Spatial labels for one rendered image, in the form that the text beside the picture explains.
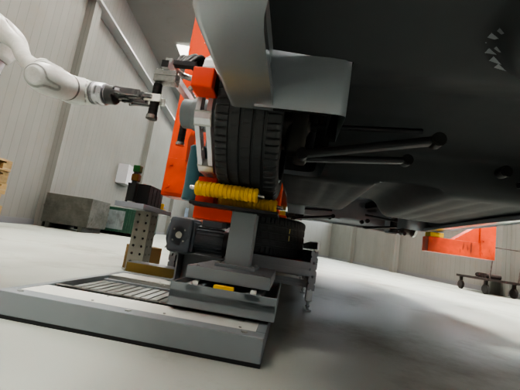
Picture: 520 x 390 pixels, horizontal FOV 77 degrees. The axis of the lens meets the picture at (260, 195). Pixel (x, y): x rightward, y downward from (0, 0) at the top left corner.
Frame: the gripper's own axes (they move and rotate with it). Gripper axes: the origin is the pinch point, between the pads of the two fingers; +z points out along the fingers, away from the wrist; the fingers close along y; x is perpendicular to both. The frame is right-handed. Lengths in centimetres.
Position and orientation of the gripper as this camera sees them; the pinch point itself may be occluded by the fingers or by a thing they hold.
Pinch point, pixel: (155, 99)
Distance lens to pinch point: 141.8
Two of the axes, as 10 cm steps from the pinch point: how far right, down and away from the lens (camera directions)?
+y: -0.9, -1.6, -9.8
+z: 9.8, 1.3, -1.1
